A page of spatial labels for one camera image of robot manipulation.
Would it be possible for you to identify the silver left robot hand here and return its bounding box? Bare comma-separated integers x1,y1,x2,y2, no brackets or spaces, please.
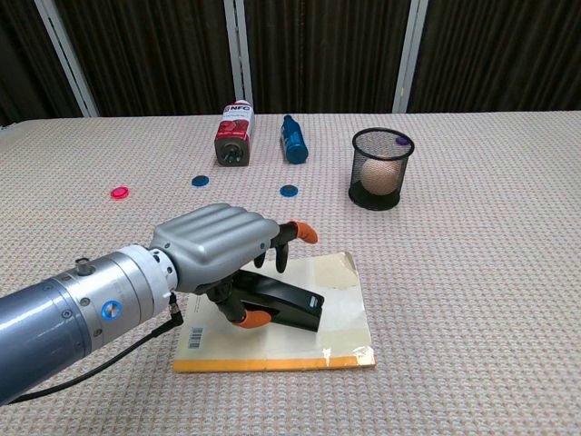
149,203,320,329

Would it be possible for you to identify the black stapler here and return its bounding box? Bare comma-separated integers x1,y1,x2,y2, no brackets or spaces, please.
229,267,326,332

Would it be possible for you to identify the cream book with yellow edge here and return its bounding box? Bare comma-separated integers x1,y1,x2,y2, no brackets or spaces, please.
172,252,377,373

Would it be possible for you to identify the red NFC juice bottle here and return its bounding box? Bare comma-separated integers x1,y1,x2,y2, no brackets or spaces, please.
213,99,255,167

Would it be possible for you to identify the blue spray bottle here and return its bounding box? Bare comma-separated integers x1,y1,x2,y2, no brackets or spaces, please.
280,114,310,164

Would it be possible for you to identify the black mesh pen cup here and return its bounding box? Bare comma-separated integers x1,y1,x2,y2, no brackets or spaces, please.
348,128,416,211

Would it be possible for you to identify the beige egg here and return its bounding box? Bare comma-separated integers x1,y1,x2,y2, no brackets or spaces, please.
361,158,398,195

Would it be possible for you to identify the dark pleated partition curtain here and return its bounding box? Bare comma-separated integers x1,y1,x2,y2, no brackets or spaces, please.
0,0,581,127

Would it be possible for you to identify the beige woven tablecloth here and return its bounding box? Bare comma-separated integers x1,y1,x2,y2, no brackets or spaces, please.
0,110,581,436

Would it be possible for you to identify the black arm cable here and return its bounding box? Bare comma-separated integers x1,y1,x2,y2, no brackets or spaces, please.
0,302,185,406

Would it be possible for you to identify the white partition post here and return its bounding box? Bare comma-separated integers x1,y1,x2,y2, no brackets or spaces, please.
34,0,100,118
392,0,430,114
230,0,255,114

